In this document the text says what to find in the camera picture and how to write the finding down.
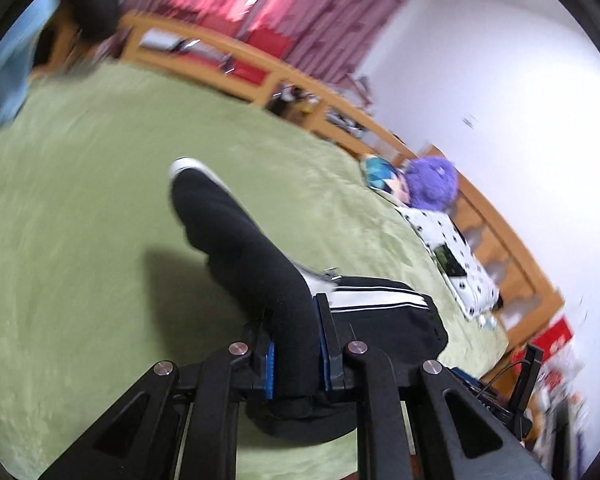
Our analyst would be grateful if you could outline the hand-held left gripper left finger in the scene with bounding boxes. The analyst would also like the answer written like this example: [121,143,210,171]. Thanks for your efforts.
[40,309,277,480]

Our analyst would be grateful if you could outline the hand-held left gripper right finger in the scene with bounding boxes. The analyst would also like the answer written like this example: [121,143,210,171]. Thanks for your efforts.
[315,293,552,480]

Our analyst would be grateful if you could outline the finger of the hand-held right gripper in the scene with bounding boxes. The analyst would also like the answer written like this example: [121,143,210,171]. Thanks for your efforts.
[515,342,546,436]

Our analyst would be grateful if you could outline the black pants with white stripes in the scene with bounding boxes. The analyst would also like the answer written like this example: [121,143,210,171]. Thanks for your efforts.
[168,157,450,447]

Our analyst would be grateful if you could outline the red box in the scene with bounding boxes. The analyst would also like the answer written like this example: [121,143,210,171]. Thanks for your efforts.
[529,316,577,363]

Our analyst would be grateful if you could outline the white dotted pillow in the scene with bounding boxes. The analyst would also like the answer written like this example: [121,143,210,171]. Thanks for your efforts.
[397,204,502,322]

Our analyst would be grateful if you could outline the dark phone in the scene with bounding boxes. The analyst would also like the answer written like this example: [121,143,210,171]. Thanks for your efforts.
[432,244,467,279]

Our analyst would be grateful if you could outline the geometric patterned pillow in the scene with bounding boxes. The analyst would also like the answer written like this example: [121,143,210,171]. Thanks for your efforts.
[359,153,412,202]

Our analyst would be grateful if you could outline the purple plush toy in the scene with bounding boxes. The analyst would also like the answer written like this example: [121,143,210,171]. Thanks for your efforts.
[404,155,459,212]

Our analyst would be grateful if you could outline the green fleece blanket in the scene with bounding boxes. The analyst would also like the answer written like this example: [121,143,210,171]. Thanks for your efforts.
[0,62,511,480]

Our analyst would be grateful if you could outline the light blue fleece garment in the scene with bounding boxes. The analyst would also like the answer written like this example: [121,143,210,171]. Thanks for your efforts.
[0,7,63,127]

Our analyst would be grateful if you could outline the black garment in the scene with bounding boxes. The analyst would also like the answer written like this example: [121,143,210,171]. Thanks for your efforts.
[59,0,122,42]

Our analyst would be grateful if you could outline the wooden bed frame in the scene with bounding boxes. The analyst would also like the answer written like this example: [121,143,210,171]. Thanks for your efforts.
[30,10,566,356]

